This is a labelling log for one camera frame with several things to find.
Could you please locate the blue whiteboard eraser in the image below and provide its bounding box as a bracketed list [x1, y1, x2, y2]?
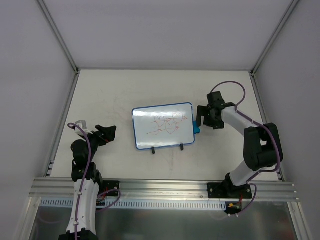
[193, 121, 201, 135]

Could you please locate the blue framed whiteboard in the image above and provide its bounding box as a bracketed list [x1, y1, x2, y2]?
[131, 102, 195, 151]

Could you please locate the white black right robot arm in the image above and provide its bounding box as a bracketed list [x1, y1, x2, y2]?
[196, 91, 283, 199]

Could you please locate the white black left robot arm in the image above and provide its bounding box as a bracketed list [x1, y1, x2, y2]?
[58, 120, 122, 240]

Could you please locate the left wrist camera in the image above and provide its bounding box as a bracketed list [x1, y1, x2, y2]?
[74, 120, 92, 136]

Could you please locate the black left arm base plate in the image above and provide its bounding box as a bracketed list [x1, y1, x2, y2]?
[102, 180, 120, 198]

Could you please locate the left aluminium frame post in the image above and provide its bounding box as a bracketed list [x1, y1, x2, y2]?
[36, 0, 81, 76]

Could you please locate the aluminium frame post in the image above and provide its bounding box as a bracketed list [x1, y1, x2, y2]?
[36, 0, 81, 76]
[249, 0, 301, 76]

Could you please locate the aluminium front rail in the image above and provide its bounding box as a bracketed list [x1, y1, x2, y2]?
[29, 177, 300, 202]

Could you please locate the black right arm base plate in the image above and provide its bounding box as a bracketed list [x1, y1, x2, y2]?
[207, 182, 253, 200]

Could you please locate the slotted white cable duct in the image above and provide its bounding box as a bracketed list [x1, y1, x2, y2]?
[40, 197, 227, 211]

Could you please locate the right aluminium frame post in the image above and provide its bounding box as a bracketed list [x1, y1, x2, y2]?
[249, 0, 301, 76]

